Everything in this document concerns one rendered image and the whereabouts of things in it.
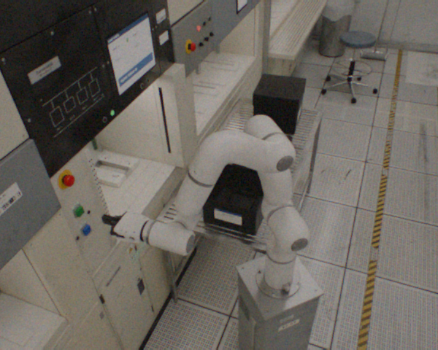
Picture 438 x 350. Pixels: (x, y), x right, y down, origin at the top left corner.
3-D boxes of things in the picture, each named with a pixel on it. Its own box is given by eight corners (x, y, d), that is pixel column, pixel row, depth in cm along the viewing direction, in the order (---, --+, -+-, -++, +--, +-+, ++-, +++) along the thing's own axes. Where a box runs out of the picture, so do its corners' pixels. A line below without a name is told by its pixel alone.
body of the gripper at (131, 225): (143, 250, 131) (114, 240, 134) (158, 228, 138) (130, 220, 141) (139, 235, 126) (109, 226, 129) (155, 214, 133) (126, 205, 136)
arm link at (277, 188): (277, 247, 144) (260, 216, 155) (306, 234, 144) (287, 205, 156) (252, 146, 109) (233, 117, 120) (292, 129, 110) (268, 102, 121)
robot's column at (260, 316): (304, 372, 212) (325, 293, 162) (258, 394, 205) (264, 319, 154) (279, 327, 232) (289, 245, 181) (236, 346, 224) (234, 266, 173)
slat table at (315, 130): (263, 333, 229) (271, 251, 179) (172, 302, 247) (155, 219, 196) (310, 191, 318) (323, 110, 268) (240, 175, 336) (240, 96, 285)
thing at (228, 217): (202, 222, 194) (199, 197, 183) (223, 187, 213) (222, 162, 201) (255, 237, 186) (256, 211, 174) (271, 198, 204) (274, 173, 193)
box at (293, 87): (295, 135, 247) (299, 100, 230) (251, 129, 254) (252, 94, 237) (302, 112, 267) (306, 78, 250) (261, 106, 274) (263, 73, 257)
